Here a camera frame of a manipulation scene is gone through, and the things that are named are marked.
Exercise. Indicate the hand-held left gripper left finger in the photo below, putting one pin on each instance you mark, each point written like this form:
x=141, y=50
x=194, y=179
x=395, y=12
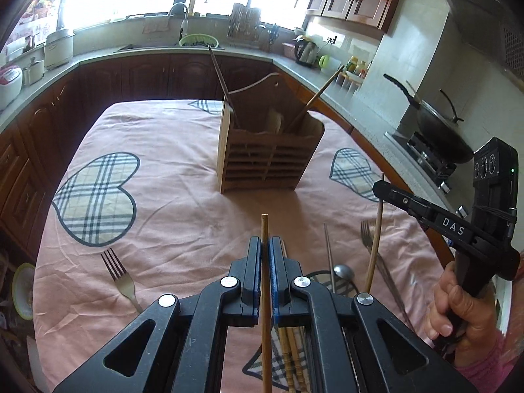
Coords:
x=258, y=262

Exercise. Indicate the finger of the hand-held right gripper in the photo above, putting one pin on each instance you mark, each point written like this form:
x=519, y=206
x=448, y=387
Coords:
x=401, y=198

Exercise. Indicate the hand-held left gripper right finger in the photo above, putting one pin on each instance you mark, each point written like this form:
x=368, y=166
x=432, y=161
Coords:
x=273, y=262

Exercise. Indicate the light wooden chopstick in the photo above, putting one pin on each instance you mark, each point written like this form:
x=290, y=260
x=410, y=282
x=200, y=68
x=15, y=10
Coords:
x=378, y=229
x=265, y=225

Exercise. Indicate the steel spoon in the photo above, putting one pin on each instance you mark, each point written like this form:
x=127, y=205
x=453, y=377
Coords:
x=344, y=272

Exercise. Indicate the wooden utensil holder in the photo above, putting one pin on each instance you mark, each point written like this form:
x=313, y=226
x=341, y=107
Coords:
x=262, y=159

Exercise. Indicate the person's right forearm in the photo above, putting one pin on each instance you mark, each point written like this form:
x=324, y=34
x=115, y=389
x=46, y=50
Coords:
x=487, y=372

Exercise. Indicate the person's right hand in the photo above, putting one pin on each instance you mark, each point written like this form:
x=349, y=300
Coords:
x=475, y=327

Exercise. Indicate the steel fork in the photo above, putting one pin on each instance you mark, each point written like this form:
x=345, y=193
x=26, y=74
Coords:
x=123, y=280
x=368, y=237

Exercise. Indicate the gas stove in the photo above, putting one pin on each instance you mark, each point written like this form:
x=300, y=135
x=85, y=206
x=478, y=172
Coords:
x=425, y=153

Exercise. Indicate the steel chopstick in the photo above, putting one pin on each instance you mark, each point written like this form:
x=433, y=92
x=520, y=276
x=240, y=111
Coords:
x=328, y=254

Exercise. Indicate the black wok with lid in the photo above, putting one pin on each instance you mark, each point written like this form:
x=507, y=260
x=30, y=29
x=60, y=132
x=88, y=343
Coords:
x=442, y=135

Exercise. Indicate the turned wooden chopstick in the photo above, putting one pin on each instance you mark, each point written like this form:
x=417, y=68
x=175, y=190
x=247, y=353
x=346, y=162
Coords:
x=298, y=352
x=285, y=352

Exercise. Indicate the pink tablecloth with plaid hearts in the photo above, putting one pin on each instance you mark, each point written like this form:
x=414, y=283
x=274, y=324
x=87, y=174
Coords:
x=176, y=213

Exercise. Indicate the spice jar set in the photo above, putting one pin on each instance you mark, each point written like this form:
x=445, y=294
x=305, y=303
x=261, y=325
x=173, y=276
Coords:
x=352, y=77

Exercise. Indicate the brown wooden chopstick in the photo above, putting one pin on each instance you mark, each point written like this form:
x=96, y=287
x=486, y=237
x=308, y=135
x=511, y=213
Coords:
x=319, y=90

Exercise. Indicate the wooden spatula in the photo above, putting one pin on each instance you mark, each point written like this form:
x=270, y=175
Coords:
x=275, y=120

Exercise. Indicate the green round object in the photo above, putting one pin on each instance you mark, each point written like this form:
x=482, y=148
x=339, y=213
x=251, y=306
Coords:
x=324, y=61

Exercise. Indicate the electric kettle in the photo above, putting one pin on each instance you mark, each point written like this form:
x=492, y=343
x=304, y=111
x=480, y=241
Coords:
x=305, y=51

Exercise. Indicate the dark wooden chopstick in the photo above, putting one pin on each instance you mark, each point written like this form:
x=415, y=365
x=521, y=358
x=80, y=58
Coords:
x=221, y=80

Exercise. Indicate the pink container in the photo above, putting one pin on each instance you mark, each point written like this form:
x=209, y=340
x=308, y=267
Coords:
x=289, y=50

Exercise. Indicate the knife holder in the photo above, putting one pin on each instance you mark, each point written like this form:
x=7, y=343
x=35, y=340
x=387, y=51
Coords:
x=273, y=35

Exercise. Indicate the steel range hood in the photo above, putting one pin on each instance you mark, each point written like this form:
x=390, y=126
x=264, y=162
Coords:
x=470, y=0

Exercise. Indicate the wooden base cabinets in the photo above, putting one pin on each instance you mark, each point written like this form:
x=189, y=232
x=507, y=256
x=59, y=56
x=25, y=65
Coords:
x=143, y=75

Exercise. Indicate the green colander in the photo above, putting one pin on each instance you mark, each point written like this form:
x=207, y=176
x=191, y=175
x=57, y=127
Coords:
x=198, y=40

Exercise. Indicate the green rimmed plate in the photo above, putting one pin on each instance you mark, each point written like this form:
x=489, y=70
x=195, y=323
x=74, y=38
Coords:
x=22, y=290

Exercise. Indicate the dish rack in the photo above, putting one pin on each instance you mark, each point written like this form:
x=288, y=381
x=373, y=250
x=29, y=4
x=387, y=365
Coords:
x=243, y=20

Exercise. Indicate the kitchen faucet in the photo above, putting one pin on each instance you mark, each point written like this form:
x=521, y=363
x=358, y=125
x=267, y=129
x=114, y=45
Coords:
x=184, y=28

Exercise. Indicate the yellow bottle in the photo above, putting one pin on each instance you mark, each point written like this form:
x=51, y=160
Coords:
x=193, y=4

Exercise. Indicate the tall white cooker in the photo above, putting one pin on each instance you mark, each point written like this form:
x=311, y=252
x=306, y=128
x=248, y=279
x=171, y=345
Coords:
x=59, y=49

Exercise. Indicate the small white pot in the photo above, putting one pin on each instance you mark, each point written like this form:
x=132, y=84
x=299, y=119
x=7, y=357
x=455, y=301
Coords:
x=33, y=71

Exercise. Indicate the white and pink rice cooker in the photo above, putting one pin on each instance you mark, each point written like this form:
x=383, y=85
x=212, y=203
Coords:
x=8, y=86

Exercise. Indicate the fruit wall poster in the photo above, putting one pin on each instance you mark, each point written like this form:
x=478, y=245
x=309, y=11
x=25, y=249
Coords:
x=39, y=8

